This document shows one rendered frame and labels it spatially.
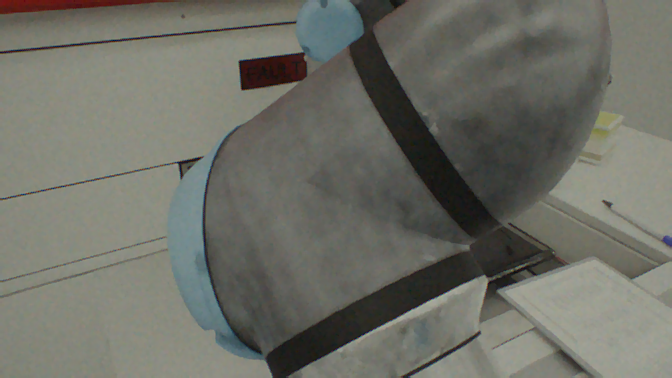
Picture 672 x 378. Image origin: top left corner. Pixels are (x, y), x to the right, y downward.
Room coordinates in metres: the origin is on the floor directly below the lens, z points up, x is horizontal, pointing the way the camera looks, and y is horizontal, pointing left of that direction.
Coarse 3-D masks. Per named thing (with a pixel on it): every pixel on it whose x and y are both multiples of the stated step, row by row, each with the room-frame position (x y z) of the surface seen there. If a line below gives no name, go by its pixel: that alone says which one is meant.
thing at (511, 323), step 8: (504, 312) 0.50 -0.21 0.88; (512, 312) 0.50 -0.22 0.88; (488, 320) 0.49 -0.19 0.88; (496, 320) 0.49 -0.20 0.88; (504, 320) 0.49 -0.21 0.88; (512, 320) 0.49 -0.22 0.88; (520, 320) 0.49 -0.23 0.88; (480, 328) 0.48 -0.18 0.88; (488, 328) 0.48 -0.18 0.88; (496, 328) 0.48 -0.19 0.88; (504, 328) 0.48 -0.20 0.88; (512, 328) 0.48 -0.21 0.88; (520, 328) 0.48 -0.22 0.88; (528, 328) 0.48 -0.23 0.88; (488, 336) 0.46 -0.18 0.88; (496, 336) 0.46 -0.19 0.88; (504, 336) 0.46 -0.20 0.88; (512, 336) 0.46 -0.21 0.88; (488, 344) 0.45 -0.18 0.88; (496, 344) 0.45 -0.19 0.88
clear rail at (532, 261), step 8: (536, 256) 0.59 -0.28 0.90; (544, 256) 0.59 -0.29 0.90; (552, 256) 0.60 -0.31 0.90; (520, 264) 0.57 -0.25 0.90; (528, 264) 0.58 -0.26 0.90; (536, 264) 0.58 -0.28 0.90; (496, 272) 0.56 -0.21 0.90; (504, 272) 0.56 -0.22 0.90; (512, 272) 0.56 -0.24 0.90; (488, 280) 0.54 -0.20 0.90; (496, 280) 0.55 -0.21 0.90
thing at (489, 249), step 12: (504, 228) 0.67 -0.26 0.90; (480, 240) 0.64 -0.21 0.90; (492, 240) 0.64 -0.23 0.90; (504, 240) 0.64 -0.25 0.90; (516, 240) 0.64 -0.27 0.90; (480, 252) 0.61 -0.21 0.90; (492, 252) 0.61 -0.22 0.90; (504, 252) 0.61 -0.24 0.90; (516, 252) 0.61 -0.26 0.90; (528, 252) 0.61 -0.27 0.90; (480, 264) 0.58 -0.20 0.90; (492, 264) 0.58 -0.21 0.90; (504, 264) 0.58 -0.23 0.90
